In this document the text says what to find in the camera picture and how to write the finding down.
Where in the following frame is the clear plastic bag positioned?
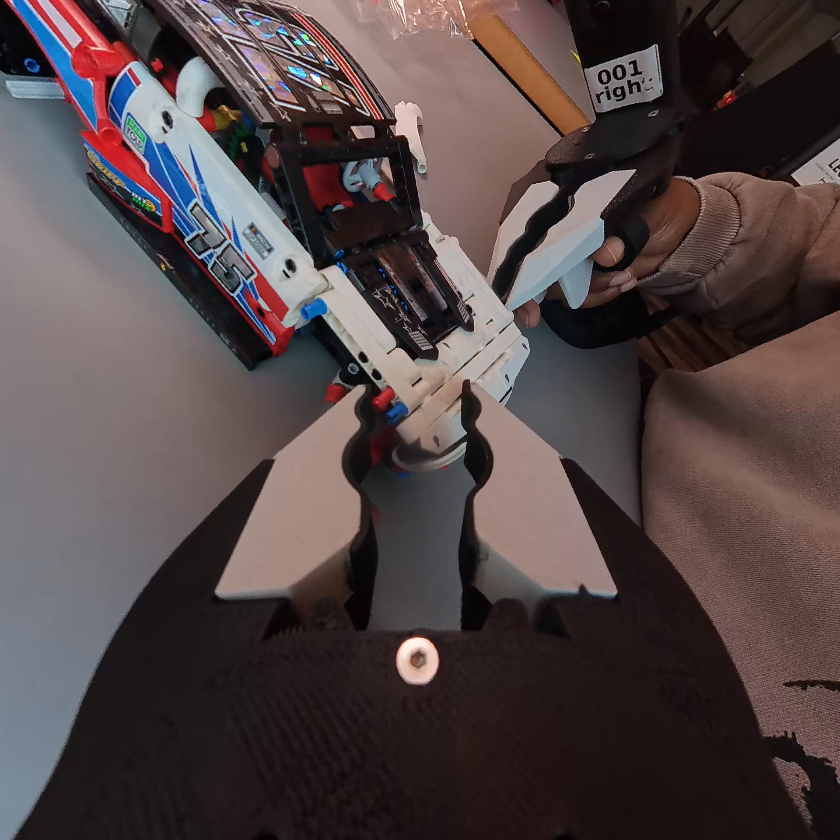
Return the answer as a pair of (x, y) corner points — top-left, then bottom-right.
(374, 0), (567, 42)

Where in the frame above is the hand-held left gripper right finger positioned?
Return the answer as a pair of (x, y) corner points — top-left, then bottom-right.
(458, 379), (620, 627)

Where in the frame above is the white wheel arch piece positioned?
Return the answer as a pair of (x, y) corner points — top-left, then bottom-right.
(395, 100), (429, 177)

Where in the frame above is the grey desk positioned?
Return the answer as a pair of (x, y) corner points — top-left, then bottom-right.
(0, 0), (647, 840)

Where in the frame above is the person's right forearm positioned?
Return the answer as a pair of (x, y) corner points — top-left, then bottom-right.
(629, 172), (840, 349)

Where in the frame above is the person's beige sweatshirt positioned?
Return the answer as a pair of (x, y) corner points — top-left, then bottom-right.
(640, 308), (840, 840)

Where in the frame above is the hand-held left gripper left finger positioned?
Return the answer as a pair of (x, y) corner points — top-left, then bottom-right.
(214, 384), (380, 627)

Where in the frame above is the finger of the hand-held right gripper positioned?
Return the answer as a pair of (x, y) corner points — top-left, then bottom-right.
(487, 180), (567, 296)
(495, 169), (637, 311)

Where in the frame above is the brick-built toy race car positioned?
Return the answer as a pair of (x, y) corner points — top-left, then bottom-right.
(0, 0), (532, 476)

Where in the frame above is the white marker sign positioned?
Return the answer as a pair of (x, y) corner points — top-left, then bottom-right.
(789, 140), (840, 189)

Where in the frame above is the person's right hand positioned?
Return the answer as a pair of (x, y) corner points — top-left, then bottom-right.
(513, 176), (702, 329)

